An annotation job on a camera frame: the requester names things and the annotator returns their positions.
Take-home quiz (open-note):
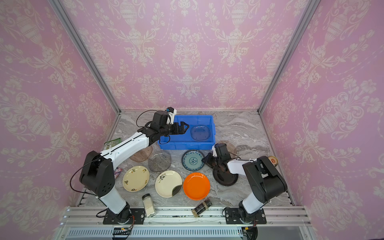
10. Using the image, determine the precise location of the white spice jar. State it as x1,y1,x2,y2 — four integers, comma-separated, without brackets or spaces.
142,194,156,218

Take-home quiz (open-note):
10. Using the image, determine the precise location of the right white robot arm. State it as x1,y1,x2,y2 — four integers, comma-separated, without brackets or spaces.
202,143,288,223

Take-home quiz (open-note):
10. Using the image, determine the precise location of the pinkish translucent plate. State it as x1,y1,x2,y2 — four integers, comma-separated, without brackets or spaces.
224,141,237,155

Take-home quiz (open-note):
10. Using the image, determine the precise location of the grey translucent plate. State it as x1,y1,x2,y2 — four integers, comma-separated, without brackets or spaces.
148,151,172,173

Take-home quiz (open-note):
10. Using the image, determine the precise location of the blue patterned ceramic plate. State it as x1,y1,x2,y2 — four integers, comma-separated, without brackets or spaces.
182,150,205,172

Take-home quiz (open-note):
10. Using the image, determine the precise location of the cream plate black patch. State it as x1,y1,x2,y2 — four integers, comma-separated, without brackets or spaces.
155,170,183,198

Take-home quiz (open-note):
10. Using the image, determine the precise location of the green drink can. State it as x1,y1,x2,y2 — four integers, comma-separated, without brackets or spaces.
268,156,279,167

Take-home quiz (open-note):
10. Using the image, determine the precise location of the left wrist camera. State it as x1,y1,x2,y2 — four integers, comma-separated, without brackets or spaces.
166,107,177,125

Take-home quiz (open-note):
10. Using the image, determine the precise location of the orange plate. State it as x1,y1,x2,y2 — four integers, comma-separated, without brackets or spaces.
183,173,211,201

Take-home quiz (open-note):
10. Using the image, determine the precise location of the brown translucent plate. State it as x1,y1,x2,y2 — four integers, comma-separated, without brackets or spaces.
130,146,153,163

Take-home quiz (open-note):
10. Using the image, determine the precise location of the dark spice jar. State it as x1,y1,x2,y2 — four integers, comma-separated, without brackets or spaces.
191,199,212,218

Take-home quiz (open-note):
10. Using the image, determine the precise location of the aluminium frame rail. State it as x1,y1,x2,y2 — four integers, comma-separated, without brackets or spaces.
53,206,316,240

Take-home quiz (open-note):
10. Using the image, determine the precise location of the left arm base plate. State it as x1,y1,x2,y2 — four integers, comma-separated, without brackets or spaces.
103,208,146,225

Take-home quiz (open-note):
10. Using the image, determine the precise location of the cream flower plate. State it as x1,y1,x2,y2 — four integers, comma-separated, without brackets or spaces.
123,166,150,193

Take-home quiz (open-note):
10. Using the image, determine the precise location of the green snack bag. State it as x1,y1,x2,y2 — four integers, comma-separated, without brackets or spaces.
104,138,122,150

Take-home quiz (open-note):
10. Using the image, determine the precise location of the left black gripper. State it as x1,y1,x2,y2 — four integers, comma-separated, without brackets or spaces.
159,120,190,137

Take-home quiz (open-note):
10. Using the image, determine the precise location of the clear glass plate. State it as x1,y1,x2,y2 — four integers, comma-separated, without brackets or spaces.
191,126,211,141

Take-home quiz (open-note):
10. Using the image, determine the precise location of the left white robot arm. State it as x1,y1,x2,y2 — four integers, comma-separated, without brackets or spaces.
79,107,190,218

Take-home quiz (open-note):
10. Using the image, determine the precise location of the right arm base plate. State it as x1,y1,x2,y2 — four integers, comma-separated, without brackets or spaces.
222,207,267,225

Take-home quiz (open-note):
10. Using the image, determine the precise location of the blue plastic bin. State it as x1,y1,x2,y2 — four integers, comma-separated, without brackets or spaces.
158,115,216,150

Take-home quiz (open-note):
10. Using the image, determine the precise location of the purple snack bag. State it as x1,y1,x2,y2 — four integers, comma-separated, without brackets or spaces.
114,167,123,180

